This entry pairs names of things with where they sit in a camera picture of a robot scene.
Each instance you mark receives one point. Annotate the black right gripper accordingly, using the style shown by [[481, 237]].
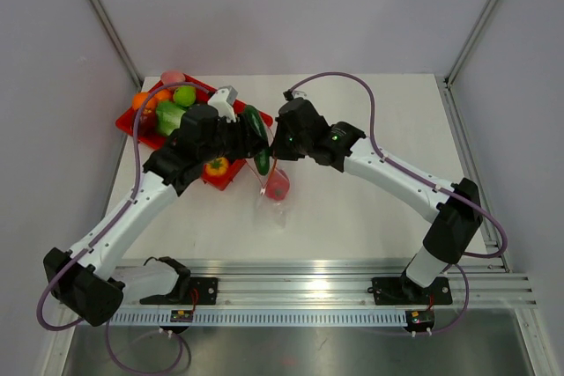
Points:
[[278, 149]]

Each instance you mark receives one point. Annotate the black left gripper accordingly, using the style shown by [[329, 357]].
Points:
[[247, 143]]

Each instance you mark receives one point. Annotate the dark green cucumber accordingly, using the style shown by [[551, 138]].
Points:
[[261, 155]]

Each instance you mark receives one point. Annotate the red bell pepper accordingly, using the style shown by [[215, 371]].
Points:
[[278, 186]]

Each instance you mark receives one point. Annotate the clear zip bag orange zipper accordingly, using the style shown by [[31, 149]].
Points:
[[271, 204]]

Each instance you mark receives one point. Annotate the green lettuce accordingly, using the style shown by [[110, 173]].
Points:
[[169, 116]]

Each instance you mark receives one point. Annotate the dark red apple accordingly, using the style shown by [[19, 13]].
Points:
[[147, 123]]

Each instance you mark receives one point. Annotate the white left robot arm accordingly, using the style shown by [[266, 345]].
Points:
[[83, 277]]

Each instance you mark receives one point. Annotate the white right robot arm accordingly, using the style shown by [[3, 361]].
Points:
[[453, 223]]

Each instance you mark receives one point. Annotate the orange persimmon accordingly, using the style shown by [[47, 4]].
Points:
[[217, 167]]

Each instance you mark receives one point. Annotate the green apple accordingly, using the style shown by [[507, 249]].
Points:
[[185, 96]]

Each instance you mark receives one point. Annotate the small orange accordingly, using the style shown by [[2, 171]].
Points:
[[163, 95]]

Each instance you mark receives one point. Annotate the pink peach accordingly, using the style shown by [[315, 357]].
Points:
[[172, 77]]

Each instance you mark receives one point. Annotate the red plastic tray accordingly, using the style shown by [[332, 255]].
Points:
[[126, 121]]

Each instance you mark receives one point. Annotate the large orange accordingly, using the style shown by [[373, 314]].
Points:
[[144, 101]]

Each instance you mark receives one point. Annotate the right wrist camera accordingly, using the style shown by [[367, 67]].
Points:
[[290, 95]]

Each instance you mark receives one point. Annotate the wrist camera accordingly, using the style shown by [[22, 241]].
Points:
[[223, 101], [290, 95]]

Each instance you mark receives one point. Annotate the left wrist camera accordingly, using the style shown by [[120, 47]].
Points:
[[223, 101]]

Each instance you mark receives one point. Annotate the aluminium rail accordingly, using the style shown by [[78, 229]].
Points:
[[343, 284]]

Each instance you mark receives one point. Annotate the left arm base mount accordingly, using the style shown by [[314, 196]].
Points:
[[202, 291]]

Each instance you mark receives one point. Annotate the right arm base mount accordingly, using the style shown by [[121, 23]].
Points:
[[399, 291]]

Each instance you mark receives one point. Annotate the white cable duct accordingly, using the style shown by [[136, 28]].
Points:
[[217, 317]]

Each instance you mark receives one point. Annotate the left aluminium frame post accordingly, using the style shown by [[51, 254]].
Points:
[[107, 25]]

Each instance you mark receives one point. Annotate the aluminium frame post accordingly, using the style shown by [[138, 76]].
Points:
[[486, 13], [107, 25]]

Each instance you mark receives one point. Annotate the right aluminium frame post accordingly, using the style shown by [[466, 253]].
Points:
[[486, 13]]

